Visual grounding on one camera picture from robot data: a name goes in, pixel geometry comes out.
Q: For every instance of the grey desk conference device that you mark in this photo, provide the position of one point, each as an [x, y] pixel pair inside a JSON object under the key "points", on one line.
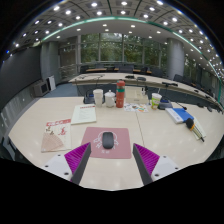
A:
{"points": [[165, 105]]}

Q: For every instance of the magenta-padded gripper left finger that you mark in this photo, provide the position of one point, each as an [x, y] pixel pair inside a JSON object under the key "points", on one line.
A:
{"points": [[58, 165]]}

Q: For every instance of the round ceiling lights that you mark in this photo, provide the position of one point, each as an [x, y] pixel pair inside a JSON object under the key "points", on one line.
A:
{"points": [[133, 15]]}

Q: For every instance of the magazine with red print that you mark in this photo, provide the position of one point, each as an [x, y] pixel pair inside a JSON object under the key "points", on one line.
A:
{"points": [[56, 135]]}

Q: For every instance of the green printed cup with straw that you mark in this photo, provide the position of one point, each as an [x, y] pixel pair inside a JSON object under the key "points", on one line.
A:
{"points": [[156, 101]]}

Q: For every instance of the black microphone with orange band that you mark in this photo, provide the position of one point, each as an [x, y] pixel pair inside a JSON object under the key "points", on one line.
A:
{"points": [[190, 124]]}

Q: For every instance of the colourful leaflet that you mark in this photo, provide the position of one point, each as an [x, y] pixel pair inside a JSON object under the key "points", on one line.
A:
{"points": [[136, 107]]}

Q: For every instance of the white paper cup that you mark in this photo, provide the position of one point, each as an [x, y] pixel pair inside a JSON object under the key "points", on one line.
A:
{"points": [[98, 97]]}

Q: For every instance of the red bottle with green band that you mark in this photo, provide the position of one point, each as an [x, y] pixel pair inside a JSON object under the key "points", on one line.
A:
{"points": [[120, 95]]}

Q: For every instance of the white upright case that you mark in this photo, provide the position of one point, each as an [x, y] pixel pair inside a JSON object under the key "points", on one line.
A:
{"points": [[51, 83]]}

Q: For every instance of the white notebook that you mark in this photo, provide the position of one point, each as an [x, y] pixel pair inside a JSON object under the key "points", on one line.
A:
{"points": [[200, 128]]}

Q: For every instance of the white paper booklet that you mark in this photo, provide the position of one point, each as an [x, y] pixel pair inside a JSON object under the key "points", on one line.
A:
{"points": [[84, 114]]}

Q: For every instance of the blue and white book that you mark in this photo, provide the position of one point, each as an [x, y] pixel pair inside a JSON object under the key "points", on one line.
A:
{"points": [[179, 115]]}

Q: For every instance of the black computer mouse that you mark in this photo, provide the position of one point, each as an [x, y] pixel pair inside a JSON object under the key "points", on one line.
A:
{"points": [[108, 140]]}

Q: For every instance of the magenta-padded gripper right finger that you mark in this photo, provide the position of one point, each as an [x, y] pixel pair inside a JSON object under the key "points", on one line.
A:
{"points": [[165, 165]]}

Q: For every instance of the dark office chairs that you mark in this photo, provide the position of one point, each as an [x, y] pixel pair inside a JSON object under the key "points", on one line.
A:
{"points": [[156, 72]]}

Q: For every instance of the grey box monitor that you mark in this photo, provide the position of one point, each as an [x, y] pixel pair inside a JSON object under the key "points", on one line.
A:
{"points": [[40, 89]]}

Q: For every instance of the pink mouse pad with drawing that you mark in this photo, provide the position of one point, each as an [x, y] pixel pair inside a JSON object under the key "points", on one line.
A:
{"points": [[90, 146]]}

